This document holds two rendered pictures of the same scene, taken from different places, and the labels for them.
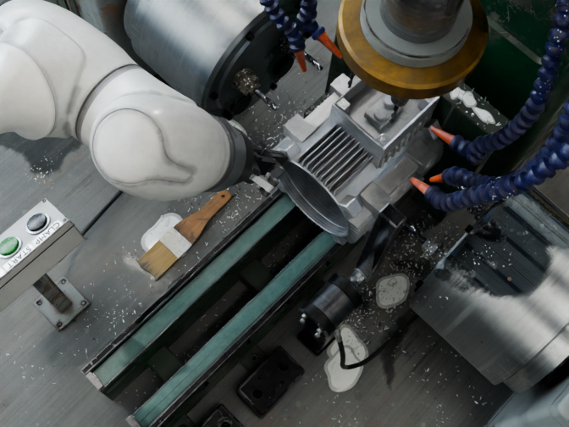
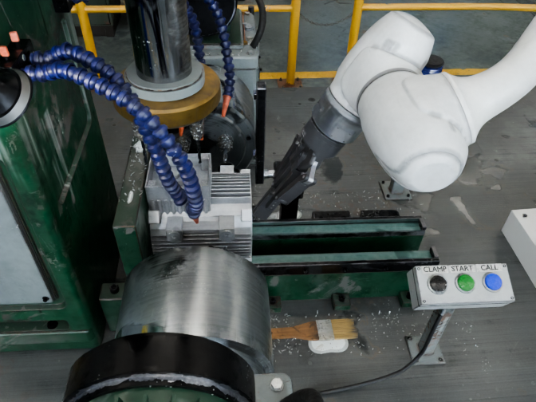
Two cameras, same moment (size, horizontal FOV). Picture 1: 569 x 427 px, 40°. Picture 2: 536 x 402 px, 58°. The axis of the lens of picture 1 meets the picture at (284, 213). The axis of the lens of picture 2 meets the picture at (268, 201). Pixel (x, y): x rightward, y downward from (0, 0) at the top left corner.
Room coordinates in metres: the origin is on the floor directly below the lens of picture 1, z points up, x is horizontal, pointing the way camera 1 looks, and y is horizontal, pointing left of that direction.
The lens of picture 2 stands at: (0.92, 0.52, 1.75)
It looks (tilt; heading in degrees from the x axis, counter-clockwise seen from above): 43 degrees down; 227
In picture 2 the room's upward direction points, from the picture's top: 2 degrees clockwise
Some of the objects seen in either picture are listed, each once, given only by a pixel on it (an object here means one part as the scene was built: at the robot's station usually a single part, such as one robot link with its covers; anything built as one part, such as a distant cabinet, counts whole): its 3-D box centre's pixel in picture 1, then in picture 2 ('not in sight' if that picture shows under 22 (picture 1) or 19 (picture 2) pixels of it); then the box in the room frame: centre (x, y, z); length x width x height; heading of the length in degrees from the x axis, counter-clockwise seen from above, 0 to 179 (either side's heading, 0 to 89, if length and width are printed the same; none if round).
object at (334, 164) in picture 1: (355, 157); (203, 216); (0.52, -0.10, 1.02); 0.20 x 0.19 x 0.19; 142
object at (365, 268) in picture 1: (376, 248); (261, 136); (0.34, -0.13, 1.12); 0.04 x 0.03 x 0.26; 142
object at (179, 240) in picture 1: (187, 230); (311, 331); (0.44, 0.17, 0.80); 0.21 x 0.05 x 0.01; 144
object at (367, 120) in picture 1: (382, 112); (180, 183); (0.55, -0.12, 1.11); 0.12 x 0.11 x 0.07; 142
